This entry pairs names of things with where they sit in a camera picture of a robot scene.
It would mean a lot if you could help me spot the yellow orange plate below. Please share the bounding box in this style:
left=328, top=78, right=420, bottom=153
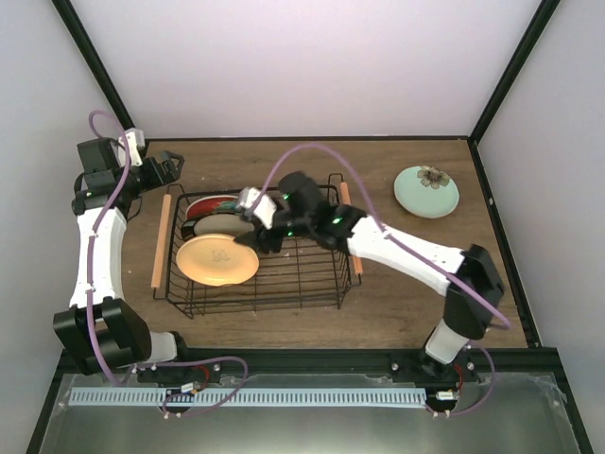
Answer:
left=176, top=234, right=259, bottom=287

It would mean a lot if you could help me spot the light green flower plate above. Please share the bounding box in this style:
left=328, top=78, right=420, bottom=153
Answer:
left=393, top=166, right=460, bottom=219

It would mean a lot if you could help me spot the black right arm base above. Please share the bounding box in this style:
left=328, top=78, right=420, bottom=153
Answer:
left=389, top=349, right=478, bottom=416

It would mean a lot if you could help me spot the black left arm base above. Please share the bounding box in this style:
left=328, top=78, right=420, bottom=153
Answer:
left=130, top=360, right=222, bottom=387

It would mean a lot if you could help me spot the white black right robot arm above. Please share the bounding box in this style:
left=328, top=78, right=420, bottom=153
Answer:
left=235, top=171, right=505, bottom=381

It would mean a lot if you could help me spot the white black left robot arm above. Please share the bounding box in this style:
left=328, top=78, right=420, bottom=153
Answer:
left=53, top=129, right=194, bottom=382

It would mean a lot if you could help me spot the black rimmed cream plate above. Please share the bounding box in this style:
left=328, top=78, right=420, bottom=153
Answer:
left=181, top=214, right=254, bottom=241

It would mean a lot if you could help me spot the red teal patterned plate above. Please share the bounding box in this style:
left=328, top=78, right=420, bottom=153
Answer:
left=185, top=195, right=237, bottom=220

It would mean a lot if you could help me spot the clear plastic sheet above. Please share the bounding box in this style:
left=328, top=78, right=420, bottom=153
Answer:
left=40, top=373, right=579, bottom=453

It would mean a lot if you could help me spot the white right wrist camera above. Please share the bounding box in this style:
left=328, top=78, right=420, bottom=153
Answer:
left=235, top=186, right=278, bottom=230

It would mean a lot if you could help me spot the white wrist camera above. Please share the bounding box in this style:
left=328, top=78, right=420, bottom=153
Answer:
left=117, top=128, right=145, bottom=166
left=235, top=186, right=278, bottom=230

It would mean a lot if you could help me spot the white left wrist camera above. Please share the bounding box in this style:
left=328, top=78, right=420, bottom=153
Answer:
left=117, top=128, right=145, bottom=166

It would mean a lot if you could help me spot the black wire dish rack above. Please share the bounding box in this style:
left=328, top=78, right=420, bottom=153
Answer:
left=153, top=184, right=361, bottom=319

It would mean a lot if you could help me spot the left wooden rack handle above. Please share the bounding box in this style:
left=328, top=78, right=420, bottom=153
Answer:
left=150, top=194, right=172, bottom=290

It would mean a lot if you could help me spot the wooden rack handle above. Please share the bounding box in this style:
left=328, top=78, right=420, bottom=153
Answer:
left=339, top=182, right=363, bottom=276
left=150, top=194, right=172, bottom=290

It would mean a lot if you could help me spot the right wooden rack handle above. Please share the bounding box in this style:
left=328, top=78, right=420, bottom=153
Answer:
left=339, top=182, right=363, bottom=276

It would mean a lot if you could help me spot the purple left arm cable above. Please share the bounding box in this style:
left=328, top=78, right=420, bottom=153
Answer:
left=88, top=110, right=250, bottom=420

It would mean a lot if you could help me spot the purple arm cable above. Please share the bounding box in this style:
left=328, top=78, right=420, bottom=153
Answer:
left=88, top=110, right=250, bottom=420
left=245, top=142, right=512, bottom=418

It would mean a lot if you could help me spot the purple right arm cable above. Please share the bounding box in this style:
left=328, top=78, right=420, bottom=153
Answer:
left=245, top=142, right=512, bottom=418

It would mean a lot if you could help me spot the light blue slotted cable duct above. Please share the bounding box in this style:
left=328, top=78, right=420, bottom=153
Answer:
left=69, top=387, right=426, bottom=409

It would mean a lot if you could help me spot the black aluminium frame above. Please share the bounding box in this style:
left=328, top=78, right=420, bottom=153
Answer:
left=53, top=1, right=593, bottom=453

